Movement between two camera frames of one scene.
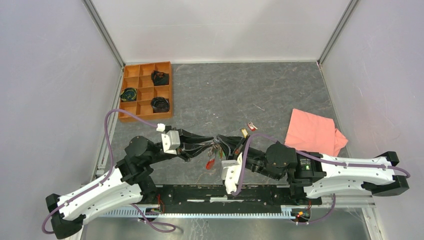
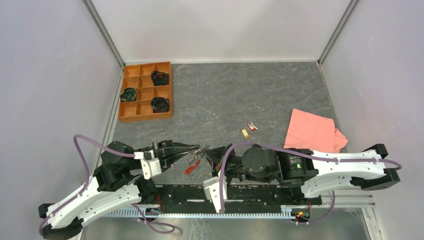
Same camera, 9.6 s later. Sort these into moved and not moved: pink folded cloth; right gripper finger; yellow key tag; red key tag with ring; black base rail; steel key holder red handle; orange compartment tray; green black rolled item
Moved: right gripper finger; steel key holder red handle
Not moved: green black rolled item; yellow key tag; black base rail; pink folded cloth; orange compartment tray; red key tag with ring
